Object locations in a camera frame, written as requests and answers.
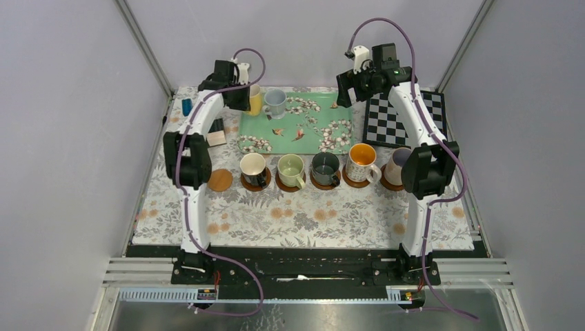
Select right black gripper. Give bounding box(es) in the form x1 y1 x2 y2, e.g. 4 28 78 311
336 62 381 108

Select yellow mug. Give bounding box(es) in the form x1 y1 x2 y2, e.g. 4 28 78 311
246 84 263 117

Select black white chessboard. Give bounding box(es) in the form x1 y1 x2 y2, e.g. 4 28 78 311
362 91 446 148

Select light blue mug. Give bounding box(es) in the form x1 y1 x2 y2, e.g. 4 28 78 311
262 89 287 120

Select patterned mug orange inside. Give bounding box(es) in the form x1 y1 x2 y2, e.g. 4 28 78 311
344 143 381 183

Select black mug white inside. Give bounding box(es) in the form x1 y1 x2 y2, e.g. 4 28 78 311
239 153 266 175

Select pink mug purple inside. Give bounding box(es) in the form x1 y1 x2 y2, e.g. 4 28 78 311
383 147 411 186

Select dark green mug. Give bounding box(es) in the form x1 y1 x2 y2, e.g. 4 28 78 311
311 152 340 188

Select small light wooden coaster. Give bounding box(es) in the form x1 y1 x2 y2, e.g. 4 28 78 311
207 169 233 192

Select brown wooden coaster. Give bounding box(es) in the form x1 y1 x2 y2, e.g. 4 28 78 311
341 168 370 189
310 170 341 190
240 167 272 192
276 172 306 192
380 165 404 192

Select pale green mug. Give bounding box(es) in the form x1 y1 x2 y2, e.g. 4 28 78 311
277 154 306 189

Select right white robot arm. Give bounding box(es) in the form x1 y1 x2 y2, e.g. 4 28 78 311
337 43 459 284

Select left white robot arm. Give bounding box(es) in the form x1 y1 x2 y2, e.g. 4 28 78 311
163 58 252 283

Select blue block on stand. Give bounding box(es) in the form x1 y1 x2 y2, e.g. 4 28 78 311
181 98 193 117

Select light wooden block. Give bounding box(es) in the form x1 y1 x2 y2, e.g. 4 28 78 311
206 130 227 147

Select green serving tray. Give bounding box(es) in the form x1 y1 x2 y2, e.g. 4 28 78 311
236 92 355 155

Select floral tablecloth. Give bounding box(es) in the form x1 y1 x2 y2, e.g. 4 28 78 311
131 87 474 251

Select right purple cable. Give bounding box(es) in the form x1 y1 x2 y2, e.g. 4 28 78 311
345 17 481 321

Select purple cable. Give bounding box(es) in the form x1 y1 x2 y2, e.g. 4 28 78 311
175 48 267 319
345 17 481 321

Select dark base plate with blocks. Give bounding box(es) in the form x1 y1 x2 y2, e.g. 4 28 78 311
208 118 225 139

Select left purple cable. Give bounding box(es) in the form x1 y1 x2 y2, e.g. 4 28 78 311
175 48 267 319

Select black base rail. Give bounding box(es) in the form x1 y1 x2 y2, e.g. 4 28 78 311
125 244 489 303

